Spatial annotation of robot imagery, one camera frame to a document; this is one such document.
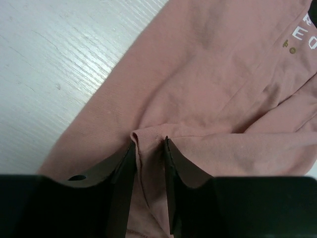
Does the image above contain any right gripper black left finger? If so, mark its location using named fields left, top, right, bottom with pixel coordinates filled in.
left=0, top=142, right=136, bottom=238

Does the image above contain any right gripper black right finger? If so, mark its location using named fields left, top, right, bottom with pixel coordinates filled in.
left=163, top=138, right=317, bottom=238

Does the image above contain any dusty pink t shirt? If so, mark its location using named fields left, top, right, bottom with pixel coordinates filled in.
left=39, top=0, right=317, bottom=238

